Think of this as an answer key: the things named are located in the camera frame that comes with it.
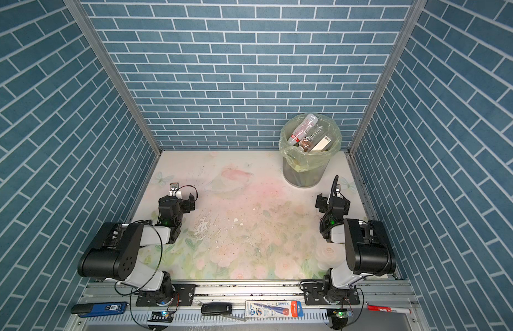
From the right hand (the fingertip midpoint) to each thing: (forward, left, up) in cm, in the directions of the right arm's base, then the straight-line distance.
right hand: (332, 193), depth 94 cm
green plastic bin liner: (+2, +16, +18) cm, 25 cm away
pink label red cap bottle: (+21, +15, +20) cm, 33 cm away
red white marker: (-42, -16, -7) cm, 46 cm away
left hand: (-6, +70, +1) cm, 70 cm away
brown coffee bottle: (+17, +14, +14) cm, 26 cm away
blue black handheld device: (-51, +82, -2) cm, 97 cm away
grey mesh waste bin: (+7, +13, 0) cm, 15 cm away
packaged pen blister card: (-45, +24, -6) cm, 52 cm away
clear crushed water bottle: (+20, +7, +18) cm, 28 cm away
